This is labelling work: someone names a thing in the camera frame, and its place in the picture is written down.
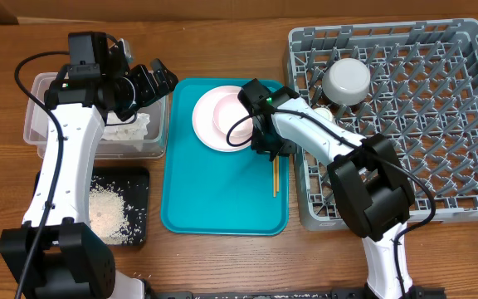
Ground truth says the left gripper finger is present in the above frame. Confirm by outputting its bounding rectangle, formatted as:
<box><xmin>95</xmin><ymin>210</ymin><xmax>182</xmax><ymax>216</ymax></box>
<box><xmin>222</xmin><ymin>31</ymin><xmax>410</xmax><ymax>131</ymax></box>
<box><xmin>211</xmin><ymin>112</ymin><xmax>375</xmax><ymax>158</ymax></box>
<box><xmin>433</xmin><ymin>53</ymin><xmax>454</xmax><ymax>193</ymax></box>
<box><xmin>150</xmin><ymin>59</ymin><xmax>178</xmax><ymax>97</ymax></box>
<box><xmin>139</xmin><ymin>65</ymin><xmax>160</xmax><ymax>106</ymax></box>

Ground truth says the wooden chopstick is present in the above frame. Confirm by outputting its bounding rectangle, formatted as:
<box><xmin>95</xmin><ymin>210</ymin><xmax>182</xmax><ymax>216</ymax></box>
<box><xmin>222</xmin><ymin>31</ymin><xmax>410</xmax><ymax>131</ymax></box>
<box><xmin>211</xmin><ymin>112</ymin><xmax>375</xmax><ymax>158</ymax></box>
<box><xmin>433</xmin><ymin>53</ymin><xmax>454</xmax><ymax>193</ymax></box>
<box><xmin>272</xmin><ymin>158</ymin><xmax>277</xmax><ymax>198</ymax></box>
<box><xmin>274</xmin><ymin>155</ymin><xmax>280</xmax><ymax>194</ymax></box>

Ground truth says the white napkin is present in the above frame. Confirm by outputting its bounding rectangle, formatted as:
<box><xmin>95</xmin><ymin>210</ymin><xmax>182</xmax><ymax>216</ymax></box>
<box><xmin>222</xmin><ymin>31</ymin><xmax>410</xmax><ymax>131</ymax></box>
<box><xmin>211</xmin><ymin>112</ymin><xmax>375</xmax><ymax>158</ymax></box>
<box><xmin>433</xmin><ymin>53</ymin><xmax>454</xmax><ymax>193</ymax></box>
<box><xmin>102</xmin><ymin>112</ymin><xmax>150</xmax><ymax>141</ymax></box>

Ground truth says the small pink plate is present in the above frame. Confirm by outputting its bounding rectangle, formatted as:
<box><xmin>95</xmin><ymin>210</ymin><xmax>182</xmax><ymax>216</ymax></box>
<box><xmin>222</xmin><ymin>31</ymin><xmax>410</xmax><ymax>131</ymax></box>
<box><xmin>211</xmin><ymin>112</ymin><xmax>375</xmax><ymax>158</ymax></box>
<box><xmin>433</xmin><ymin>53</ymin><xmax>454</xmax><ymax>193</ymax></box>
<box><xmin>213</xmin><ymin>94</ymin><xmax>253</xmax><ymax>139</ymax></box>

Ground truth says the cream cup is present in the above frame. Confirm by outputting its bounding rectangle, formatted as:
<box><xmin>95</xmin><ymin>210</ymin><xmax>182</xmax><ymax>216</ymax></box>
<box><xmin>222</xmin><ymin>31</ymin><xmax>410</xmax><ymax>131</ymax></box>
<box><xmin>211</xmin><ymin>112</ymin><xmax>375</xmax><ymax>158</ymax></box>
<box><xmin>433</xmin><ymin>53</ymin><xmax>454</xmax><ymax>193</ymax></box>
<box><xmin>314</xmin><ymin>107</ymin><xmax>335</xmax><ymax>123</ymax></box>

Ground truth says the grey bowl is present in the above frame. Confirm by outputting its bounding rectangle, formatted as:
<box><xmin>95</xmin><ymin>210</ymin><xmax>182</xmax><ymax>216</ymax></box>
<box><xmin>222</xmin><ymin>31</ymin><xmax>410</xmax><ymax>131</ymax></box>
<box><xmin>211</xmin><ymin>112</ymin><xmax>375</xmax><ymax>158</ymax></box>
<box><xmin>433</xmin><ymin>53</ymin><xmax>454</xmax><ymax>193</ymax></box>
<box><xmin>322</xmin><ymin>58</ymin><xmax>371</xmax><ymax>105</ymax></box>

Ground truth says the rice pile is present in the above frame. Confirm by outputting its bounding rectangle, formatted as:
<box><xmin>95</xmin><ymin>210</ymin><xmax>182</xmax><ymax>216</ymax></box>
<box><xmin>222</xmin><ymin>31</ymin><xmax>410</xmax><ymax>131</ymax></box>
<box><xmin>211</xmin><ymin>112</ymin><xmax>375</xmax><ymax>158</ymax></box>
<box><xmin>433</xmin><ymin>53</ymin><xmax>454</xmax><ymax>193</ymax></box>
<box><xmin>87</xmin><ymin>174</ymin><xmax>149</xmax><ymax>245</ymax></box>

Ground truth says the grey dish rack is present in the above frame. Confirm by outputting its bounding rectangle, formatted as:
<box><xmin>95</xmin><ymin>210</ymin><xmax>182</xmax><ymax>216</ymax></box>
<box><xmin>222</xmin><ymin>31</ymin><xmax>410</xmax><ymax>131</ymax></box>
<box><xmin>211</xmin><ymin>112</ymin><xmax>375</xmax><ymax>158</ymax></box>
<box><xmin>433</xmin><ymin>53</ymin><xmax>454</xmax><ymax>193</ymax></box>
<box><xmin>286</xmin><ymin>18</ymin><xmax>478</xmax><ymax>223</ymax></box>

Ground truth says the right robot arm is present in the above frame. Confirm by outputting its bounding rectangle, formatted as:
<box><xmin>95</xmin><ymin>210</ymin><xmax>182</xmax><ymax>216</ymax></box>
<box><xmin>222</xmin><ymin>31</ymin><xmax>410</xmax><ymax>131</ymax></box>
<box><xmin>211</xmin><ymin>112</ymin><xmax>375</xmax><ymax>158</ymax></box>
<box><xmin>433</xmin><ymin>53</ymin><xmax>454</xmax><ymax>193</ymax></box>
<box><xmin>238</xmin><ymin>79</ymin><xmax>421</xmax><ymax>298</ymax></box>

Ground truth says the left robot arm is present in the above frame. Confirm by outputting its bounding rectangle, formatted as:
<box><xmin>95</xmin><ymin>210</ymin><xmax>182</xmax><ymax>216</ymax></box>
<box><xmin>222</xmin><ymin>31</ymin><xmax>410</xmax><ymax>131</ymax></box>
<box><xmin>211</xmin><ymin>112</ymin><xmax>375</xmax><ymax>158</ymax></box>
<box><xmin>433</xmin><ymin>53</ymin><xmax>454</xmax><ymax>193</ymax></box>
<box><xmin>0</xmin><ymin>32</ymin><xmax>178</xmax><ymax>298</ymax></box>

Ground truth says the clear plastic bin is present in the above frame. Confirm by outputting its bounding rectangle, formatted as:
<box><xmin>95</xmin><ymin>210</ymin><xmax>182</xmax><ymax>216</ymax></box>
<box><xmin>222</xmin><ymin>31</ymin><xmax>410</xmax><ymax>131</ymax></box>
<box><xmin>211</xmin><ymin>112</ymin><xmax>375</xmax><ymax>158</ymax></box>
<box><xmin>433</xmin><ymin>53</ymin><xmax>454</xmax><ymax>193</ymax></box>
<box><xmin>23</xmin><ymin>70</ymin><xmax>169</xmax><ymax>160</ymax></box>

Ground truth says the large pink plate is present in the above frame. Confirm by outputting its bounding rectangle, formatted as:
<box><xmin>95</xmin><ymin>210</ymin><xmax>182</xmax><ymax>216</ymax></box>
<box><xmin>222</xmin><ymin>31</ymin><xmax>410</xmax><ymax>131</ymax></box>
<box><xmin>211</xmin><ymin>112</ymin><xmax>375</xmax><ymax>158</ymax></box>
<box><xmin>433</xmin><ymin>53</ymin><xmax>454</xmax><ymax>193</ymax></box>
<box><xmin>192</xmin><ymin>86</ymin><xmax>251</xmax><ymax>152</ymax></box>

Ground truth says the teal serving tray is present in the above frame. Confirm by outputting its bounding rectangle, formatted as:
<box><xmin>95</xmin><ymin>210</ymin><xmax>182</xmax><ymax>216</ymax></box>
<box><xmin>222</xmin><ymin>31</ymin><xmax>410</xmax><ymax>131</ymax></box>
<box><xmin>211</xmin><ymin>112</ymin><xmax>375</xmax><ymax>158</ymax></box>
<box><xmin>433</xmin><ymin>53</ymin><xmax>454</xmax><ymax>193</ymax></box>
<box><xmin>161</xmin><ymin>78</ymin><xmax>290</xmax><ymax>236</ymax></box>

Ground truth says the black tray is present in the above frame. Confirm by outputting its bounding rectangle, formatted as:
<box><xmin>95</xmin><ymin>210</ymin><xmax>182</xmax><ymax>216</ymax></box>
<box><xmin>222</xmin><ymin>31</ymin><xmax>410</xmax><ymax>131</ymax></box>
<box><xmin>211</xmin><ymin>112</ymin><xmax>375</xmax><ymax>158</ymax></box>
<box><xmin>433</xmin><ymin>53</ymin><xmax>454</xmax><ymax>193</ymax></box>
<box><xmin>34</xmin><ymin>166</ymin><xmax>151</xmax><ymax>248</ymax></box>

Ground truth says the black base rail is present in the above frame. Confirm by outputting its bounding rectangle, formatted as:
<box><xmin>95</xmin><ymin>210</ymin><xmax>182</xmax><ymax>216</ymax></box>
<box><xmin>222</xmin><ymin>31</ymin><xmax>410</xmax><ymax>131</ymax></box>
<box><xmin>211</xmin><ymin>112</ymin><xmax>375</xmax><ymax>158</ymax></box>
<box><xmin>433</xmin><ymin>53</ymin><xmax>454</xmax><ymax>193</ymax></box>
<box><xmin>156</xmin><ymin>286</ymin><xmax>447</xmax><ymax>299</ymax></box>

